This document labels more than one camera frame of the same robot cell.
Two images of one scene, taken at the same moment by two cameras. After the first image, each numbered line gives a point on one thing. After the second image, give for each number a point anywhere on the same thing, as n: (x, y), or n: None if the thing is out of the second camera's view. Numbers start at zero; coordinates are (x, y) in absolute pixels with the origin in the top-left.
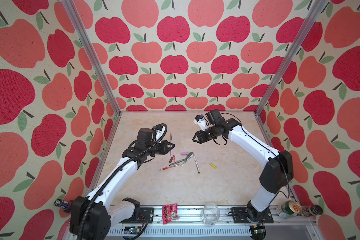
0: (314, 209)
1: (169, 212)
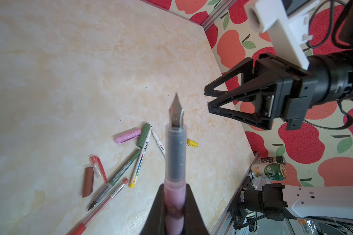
0: (278, 159)
1: None
